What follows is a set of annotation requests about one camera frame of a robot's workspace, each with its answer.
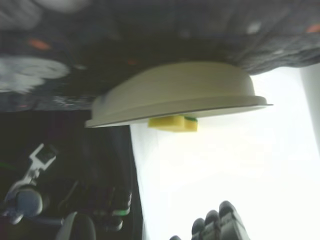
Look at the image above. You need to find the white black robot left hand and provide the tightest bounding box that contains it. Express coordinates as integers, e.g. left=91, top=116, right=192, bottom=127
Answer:
left=168, top=199, right=251, bottom=240

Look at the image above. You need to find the yellow green sponge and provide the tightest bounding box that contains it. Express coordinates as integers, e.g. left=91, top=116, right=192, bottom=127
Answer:
left=147, top=115, right=200, bottom=134

